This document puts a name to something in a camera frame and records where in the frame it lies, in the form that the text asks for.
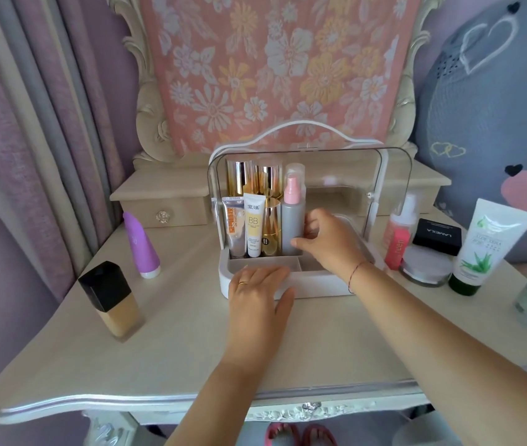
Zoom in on pink bottle white cap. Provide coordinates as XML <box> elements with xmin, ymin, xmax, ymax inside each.
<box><xmin>382</xmin><ymin>192</ymin><xmax>421</xmax><ymax>247</ymax></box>

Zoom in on grey-blue heart print cushion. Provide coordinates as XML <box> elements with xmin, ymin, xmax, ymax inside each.
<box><xmin>413</xmin><ymin>0</ymin><xmax>527</xmax><ymax>266</ymax></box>

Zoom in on tall frosted grey bottle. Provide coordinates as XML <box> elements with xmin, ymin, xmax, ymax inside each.
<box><xmin>285</xmin><ymin>162</ymin><xmax>308</xmax><ymax>202</ymax></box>

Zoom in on cream vanity table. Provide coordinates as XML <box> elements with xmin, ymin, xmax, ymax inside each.
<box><xmin>0</xmin><ymin>159</ymin><xmax>527</xmax><ymax>446</ymax></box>

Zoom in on purple white-capped tube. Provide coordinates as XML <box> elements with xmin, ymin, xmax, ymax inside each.
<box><xmin>122</xmin><ymin>212</ymin><xmax>162</xmax><ymax>279</ymax></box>

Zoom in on white clear-lid cosmetic organizer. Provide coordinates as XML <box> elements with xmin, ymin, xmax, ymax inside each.
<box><xmin>207</xmin><ymin>119</ymin><xmax>413</xmax><ymax>300</ymax></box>

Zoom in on small red pink tube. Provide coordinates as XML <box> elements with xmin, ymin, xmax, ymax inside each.
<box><xmin>383</xmin><ymin>227</ymin><xmax>409</xmax><ymax>271</ymax></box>

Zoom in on cream carved mirror frame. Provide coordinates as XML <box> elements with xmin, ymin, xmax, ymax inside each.
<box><xmin>105</xmin><ymin>0</ymin><xmax>437</xmax><ymax>164</ymax></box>

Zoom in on person's right hand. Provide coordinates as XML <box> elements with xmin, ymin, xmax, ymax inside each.
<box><xmin>290</xmin><ymin>209</ymin><xmax>371</xmax><ymax>280</ymax></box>

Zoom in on person's left hand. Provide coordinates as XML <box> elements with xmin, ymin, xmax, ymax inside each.
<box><xmin>228</xmin><ymin>266</ymin><xmax>297</xmax><ymax>366</ymax></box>

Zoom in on clear round powder jar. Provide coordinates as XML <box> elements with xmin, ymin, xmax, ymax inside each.
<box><xmin>400</xmin><ymin>244</ymin><xmax>451</xmax><ymax>288</ymax></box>

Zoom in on grey spray bottle pink cap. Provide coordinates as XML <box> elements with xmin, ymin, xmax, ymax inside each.
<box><xmin>281</xmin><ymin>176</ymin><xmax>307</xmax><ymax>257</ymax></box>

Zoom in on short gold cosmetic bottle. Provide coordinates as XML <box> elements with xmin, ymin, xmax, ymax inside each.
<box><xmin>262</xmin><ymin>197</ymin><xmax>284</xmax><ymax>257</ymax></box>

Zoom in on person's right forearm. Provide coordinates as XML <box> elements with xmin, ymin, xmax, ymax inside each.
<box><xmin>347</xmin><ymin>261</ymin><xmax>527</xmax><ymax>446</ymax></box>

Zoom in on black compact box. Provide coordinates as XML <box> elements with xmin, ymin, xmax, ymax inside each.
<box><xmin>413</xmin><ymin>218</ymin><xmax>463</xmax><ymax>256</ymax></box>

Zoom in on cream vanity drawer shelf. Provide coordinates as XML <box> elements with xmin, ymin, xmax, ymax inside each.
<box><xmin>109</xmin><ymin>159</ymin><xmax>453</xmax><ymax>229</ymax></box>

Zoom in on pink slipper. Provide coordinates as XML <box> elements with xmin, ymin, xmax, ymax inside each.
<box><xmin>302</xmin><ymin>423</ymin><xmax>339</xmax><ymax>446</ymax></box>
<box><xmin>265</xmin><ymin>422</ymin><xmax>302</xmax><ymax>446</ymax></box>

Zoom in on white yellow cream tube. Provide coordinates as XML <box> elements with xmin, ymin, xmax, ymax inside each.
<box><xmin>243</xmin><ymin>193</ymin><xmax>264</xmax><ymax>259</ymax></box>

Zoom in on pink floral cloth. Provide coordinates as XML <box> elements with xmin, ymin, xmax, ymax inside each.
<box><xmin>137</xmin><ymin>0</ymin><xmax>425</xmax><ymax>156</ymax></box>

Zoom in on tall gold cosmetic bottle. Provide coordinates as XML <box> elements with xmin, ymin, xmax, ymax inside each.
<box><xmin>251</xmin><ymin>164</ymin><xmax>284</xmax><ymax>200</ymax></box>
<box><xmin>226</xmin><ymin>160</ymin><xmax>251</xmax><ymax>200</ymax></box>

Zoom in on pink grey curtain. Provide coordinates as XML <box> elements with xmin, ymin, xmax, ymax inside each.
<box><xmin>0</xmin><ymin>0</ymin><xmax>140</xmax><ymax>303</ymax></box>

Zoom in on person's left forearm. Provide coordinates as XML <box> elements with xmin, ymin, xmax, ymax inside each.
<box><xmin>165</xmin><ymin>360</ymin><xmax>287</xmax><ymax>446</ymax></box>

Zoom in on grey orange cosmetic tube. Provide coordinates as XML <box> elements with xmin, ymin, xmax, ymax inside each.
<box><xmin>223</xmin><ymin>196</ymin><xmax>247</xmax><ymax>259</ymax></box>

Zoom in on beige foundation bottle black cap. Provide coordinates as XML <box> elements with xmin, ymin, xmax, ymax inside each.
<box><xmin>77</xmin><ymin>261</ymin><xmax>146</xmax><ymax>343</ymax></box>

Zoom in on white green aloe tube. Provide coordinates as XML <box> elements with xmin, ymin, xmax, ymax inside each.
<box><xmin>448</xmin><ymin>198</ymin><xmax>527</xmax><ymax>297</ymax></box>

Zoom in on red string bracelet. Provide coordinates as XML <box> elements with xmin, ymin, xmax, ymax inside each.
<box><xmin>348</xmin><ymin>261</ymin><xmax>368</xmax><ymax>294</ymax></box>

